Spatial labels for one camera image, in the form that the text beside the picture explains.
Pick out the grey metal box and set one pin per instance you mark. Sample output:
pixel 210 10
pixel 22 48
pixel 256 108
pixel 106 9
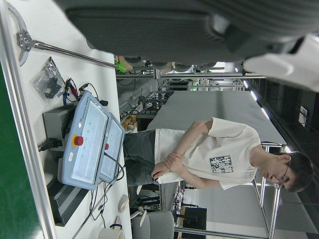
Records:
pixel 53 122

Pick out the black finned power box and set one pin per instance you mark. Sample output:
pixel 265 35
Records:
pixel 64 199

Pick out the grey partition panel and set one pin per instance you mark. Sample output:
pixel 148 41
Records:
pixel 211 107

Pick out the small grey-blue teach pendant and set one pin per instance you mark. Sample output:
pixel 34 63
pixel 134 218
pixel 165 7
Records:
pixel 113 149

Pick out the person in white t-shirt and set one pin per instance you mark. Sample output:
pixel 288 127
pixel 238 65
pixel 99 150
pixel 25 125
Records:
pixel 224 149

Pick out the large grey-blue teach pendant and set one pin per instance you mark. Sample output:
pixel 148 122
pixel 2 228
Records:
pixel 84 149

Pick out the white tape roll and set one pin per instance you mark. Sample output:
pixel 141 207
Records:
pixel 123 203

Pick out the red blue clip leads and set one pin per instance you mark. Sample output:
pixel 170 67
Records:
pixel 71 88

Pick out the grey office chair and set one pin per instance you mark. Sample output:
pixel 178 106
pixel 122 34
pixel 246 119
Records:
pixel 159 224

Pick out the clear bag of parts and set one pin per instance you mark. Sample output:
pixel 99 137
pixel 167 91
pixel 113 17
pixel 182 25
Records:
pixel 47 79

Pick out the green conveyor belt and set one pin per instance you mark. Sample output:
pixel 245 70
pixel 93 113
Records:
pixel 15 174

